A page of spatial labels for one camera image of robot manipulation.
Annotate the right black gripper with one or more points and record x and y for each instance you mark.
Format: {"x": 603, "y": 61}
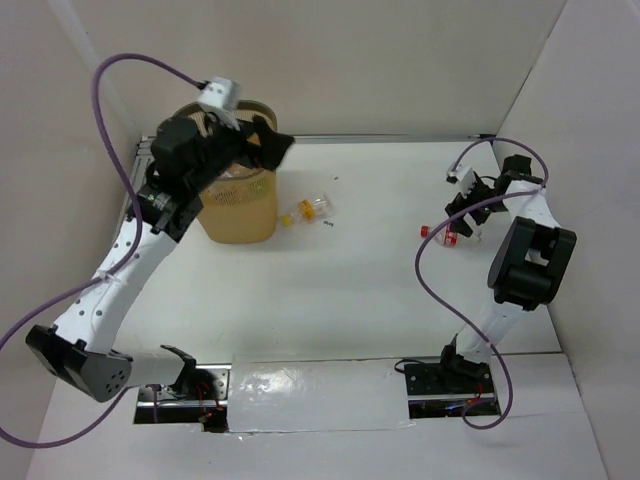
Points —
{"x": 460, "y": 202}

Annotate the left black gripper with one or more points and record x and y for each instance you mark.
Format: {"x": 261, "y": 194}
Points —
{"x": 251, "y": 138}

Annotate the red cap cola bottle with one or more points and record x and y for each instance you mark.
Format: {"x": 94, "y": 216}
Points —
{"x": 447, "y": 237}

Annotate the green plastic bottle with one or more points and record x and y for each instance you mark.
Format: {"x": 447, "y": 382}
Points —
{"x": 257, "y": 190}

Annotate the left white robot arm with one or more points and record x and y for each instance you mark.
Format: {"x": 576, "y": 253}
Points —
{"x": 79, "y": 347}

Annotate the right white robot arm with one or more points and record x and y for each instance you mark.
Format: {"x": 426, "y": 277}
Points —
{"x": 528, "y": 267}

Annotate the yellow mesh waste bin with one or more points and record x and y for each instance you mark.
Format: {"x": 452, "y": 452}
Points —
{"x": 229, "y": 217}

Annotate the clear bottle orange cap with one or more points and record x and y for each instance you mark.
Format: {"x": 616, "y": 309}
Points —
{"x": 308, "y": 210}

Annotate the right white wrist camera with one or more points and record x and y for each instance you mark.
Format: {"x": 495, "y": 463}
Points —
{"x": 463, "y": 177}

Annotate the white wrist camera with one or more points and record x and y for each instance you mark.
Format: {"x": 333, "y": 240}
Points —
{"x": 463, "y": 177}
{"x": 220, "y": 98}

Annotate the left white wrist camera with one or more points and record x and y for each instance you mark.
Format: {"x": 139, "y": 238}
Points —
{"x": 220, "y": 98}

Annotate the aluminium frame rail back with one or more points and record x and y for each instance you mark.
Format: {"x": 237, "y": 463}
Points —
{"x": 386, "y": 138}

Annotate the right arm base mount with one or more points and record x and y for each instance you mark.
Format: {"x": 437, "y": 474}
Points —
{"x": 447, "y": 386}

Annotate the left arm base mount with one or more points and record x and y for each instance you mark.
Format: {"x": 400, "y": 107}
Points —
{"x": 199, "y": 396}

